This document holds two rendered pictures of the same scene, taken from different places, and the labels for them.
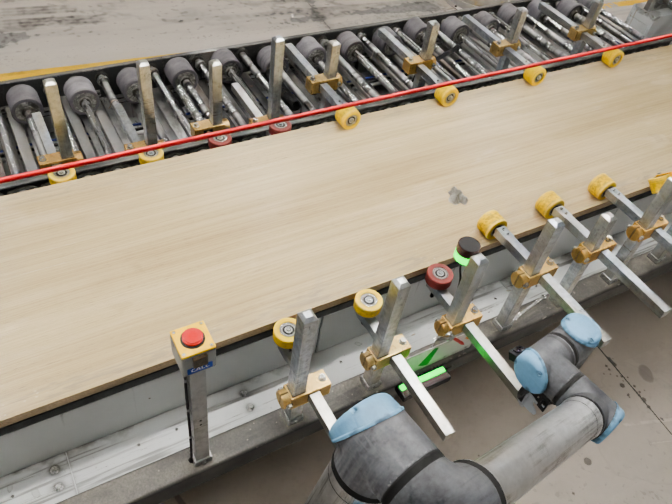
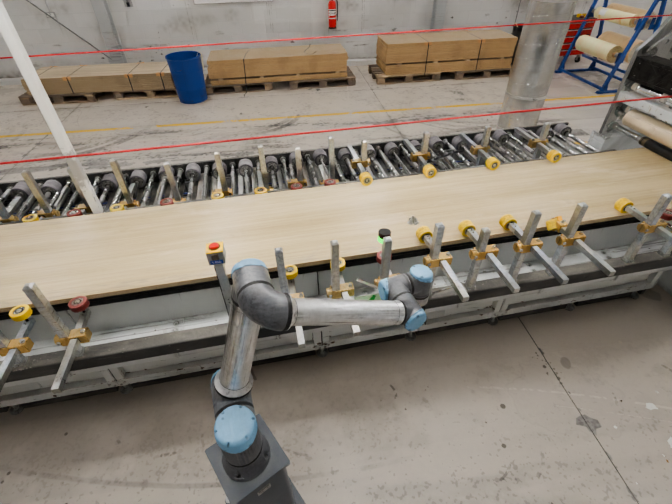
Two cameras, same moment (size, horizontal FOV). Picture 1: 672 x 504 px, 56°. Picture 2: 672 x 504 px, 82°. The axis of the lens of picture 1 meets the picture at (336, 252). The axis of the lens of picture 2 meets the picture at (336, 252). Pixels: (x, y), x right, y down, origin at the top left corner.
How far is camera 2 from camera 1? 78 cm
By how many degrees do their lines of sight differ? 20
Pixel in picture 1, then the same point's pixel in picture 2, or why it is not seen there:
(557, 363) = (395, 285)
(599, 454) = (513, 404)
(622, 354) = (551, 348)
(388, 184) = (375, 212)
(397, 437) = (249, 272)
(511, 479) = (306, 306)
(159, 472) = (215, 329)
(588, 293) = (492, 286)
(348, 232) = (342, 231)
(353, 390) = not seen: hidden behind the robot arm
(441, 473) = (259, 288)
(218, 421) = not seen: hidden behind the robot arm
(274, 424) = not seen: hidden behind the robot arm
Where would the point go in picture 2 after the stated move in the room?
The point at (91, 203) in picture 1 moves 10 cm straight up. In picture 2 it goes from (224, 208) to (221, 194)
